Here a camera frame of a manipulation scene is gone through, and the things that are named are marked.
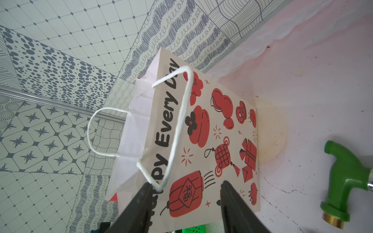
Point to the white red paper bag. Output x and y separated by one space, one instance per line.
218 143

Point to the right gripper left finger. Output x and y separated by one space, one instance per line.
137 215

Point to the green plastic faucet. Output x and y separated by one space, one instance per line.
346 173

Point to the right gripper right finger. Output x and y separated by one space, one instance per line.
237 217

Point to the green plastic basket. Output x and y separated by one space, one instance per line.
195 229

